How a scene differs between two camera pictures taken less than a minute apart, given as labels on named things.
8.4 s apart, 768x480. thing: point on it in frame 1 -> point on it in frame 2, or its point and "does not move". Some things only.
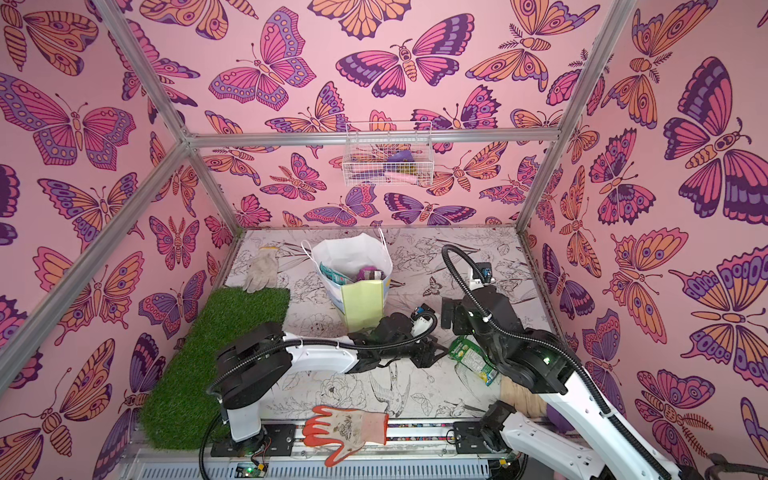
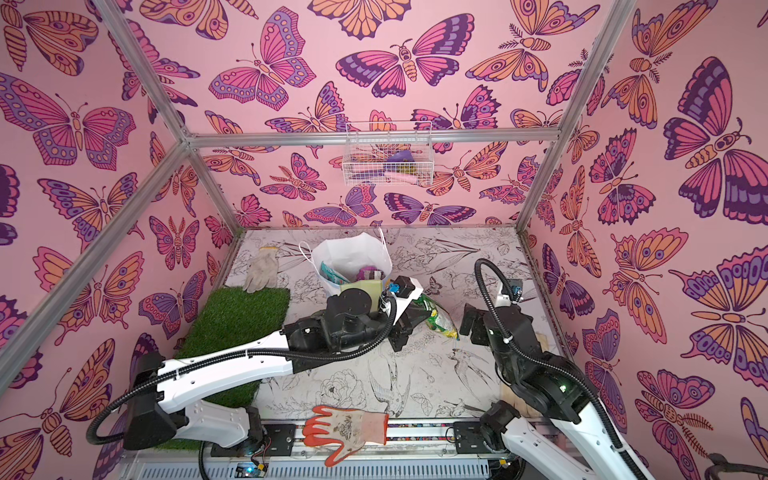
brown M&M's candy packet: (370, 273) does not move
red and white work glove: (352, 428) does not move
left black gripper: (425, 354) -> (398, 333)
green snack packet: (468, 350) -> (439, 319)
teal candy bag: (335, 275) does not move
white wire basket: (388, 153) does not move
